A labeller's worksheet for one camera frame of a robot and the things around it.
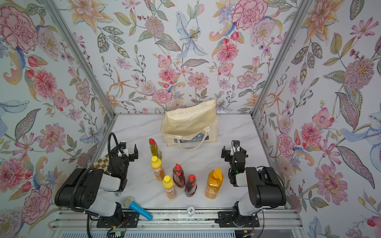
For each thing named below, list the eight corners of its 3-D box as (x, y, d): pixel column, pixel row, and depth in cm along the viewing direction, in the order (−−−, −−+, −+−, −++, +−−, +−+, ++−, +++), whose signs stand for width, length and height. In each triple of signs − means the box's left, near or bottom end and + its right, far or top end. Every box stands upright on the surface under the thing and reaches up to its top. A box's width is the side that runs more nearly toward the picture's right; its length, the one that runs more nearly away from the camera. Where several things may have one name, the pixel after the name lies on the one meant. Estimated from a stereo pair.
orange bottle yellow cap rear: (158, 182, 88) (149, 164, 70) (159, 174, 91) (151, 155, 73) (165, 182, 88) (159, 164, 70) (166, 174, 91) (160, 155, 73)
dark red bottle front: (185, 196, 84) (185, 183, 68) (190, 187, 87) (190, 173, 71) (192, 199, 82) (192, 187, 67) (196, 190, 86) (197, 176, 70)
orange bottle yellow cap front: (167, 199, 82) (161, 185, 64) (168, 190, 85) (163, 175, 67) (176, 199, 82) (172, 185, 64) (176, 190, 85) (173, 175, 67)
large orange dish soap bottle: (205, 199, 82) (210, 182, 62) (204, 187, 86) (209, 168, 66) (216, 199, 82) (225, 182, 62) (215, 187, 86) (223, 168, 66)
